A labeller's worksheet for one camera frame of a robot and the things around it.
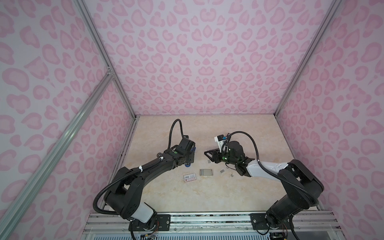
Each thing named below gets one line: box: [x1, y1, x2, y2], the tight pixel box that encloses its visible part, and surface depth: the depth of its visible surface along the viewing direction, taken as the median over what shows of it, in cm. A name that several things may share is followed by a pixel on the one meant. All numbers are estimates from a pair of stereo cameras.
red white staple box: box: [183, 173, 197, 182], surface depth 90 cm
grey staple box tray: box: [199, 169, 214, 176], surface depth 92 cm
